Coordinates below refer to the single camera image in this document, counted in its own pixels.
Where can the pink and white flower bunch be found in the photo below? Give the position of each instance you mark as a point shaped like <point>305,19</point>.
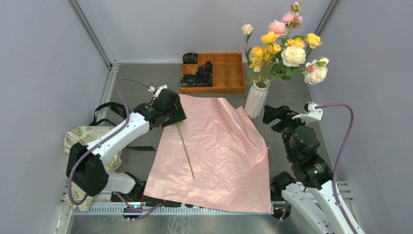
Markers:
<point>292,62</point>

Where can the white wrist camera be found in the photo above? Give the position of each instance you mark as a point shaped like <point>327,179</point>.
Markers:
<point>312,113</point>
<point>158,88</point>

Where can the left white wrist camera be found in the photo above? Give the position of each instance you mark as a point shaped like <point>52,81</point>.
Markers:
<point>158,88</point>

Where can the yellow flower stem bunch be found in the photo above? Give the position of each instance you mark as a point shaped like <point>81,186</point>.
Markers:
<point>263,57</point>

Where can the dark rolled cloth top-left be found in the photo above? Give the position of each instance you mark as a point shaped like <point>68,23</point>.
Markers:
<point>190,58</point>

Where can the pink wrapping paper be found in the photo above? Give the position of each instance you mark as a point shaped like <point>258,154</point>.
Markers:
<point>228,155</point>

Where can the white ribbed ceramic vase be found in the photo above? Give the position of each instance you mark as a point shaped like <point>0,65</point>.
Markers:
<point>255,99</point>

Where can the dark rolled cloth bottom-centre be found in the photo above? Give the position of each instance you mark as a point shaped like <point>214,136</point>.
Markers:
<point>204,79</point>

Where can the dark rolled cloth middle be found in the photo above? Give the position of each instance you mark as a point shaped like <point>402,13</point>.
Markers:
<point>206,67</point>

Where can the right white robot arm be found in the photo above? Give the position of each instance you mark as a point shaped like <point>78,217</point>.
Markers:
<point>312,188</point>

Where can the black ribbon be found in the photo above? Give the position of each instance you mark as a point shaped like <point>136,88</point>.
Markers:
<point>120,110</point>

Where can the orange wooden compartment tray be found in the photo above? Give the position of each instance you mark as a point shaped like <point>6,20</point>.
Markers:
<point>228,73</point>

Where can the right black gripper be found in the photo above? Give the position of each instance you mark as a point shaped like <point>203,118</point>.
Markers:
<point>282,112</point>

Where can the pink rose stem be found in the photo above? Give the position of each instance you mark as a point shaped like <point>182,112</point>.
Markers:
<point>290,19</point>

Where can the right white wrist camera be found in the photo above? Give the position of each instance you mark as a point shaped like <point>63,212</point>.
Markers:
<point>312,113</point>

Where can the grey slotted cable duct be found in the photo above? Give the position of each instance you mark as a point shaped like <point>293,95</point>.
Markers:
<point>118,209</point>

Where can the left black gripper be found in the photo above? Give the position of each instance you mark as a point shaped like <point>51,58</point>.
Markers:
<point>178,115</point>

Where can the peach rose stem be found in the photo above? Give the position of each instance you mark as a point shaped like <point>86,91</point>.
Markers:
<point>178,125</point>

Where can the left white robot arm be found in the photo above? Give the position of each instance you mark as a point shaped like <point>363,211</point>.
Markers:
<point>86,163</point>

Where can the cream patterned cloth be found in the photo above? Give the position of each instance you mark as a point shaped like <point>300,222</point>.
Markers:
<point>84,135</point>

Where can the cream rosebud stem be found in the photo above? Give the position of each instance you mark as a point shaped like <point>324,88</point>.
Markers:
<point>247,30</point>

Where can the dark rolled cloth bottom-left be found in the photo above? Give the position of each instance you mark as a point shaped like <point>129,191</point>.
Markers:
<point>188,80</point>

